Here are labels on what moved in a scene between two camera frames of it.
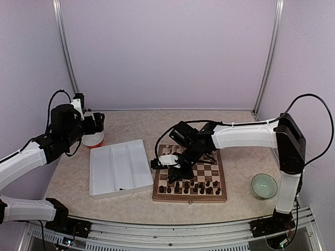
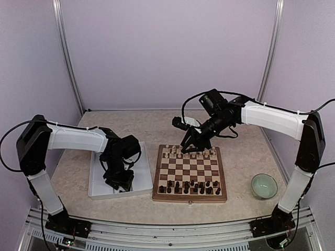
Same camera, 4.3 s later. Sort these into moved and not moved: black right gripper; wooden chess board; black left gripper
Moved: black right gripper; black left gripper
Not moved: wooden chess board
